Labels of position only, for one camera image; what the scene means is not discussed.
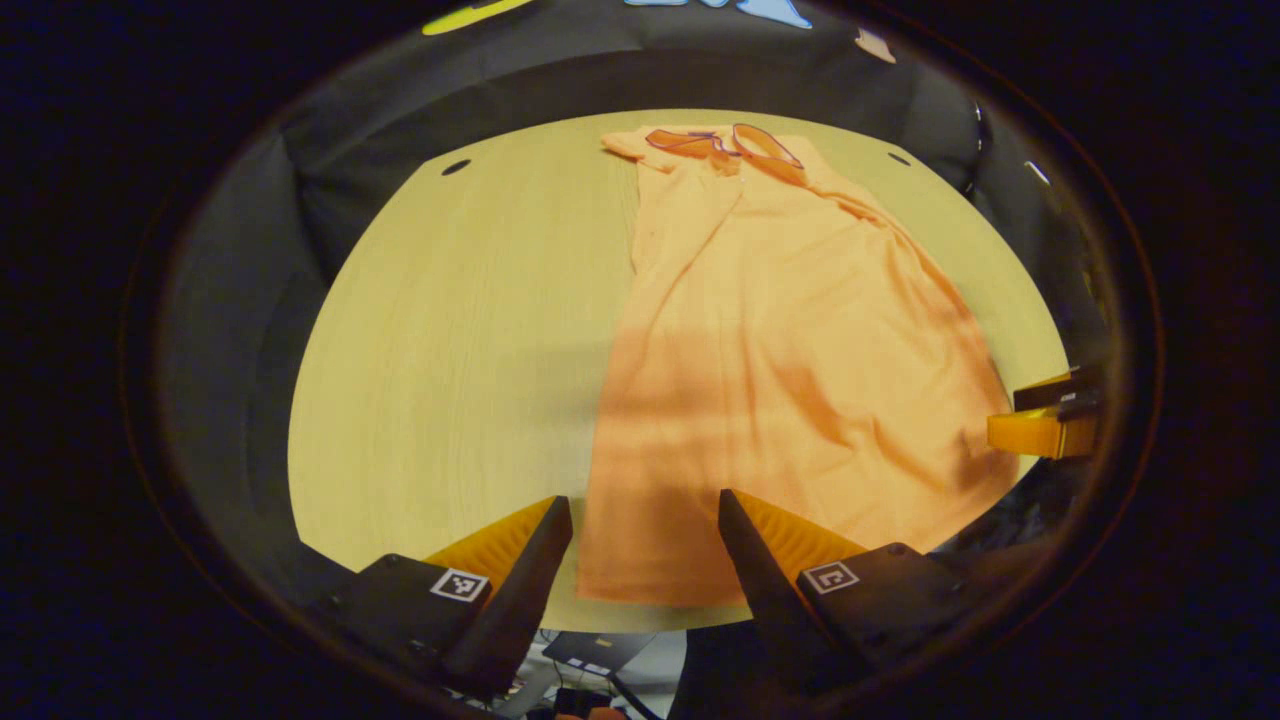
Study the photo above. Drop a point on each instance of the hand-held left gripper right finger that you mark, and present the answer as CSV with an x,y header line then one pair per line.
x,y
775,600

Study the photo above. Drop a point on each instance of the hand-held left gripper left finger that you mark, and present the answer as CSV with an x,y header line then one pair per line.
x,y
515,600

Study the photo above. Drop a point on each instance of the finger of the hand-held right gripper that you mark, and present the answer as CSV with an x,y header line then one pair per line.
x,y
1045,390
1040,432

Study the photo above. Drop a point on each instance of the orange T-shirt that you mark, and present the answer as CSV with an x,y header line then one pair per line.
x,y
780,360

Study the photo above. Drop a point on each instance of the grey flat device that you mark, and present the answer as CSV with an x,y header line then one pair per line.
x,y
598,650

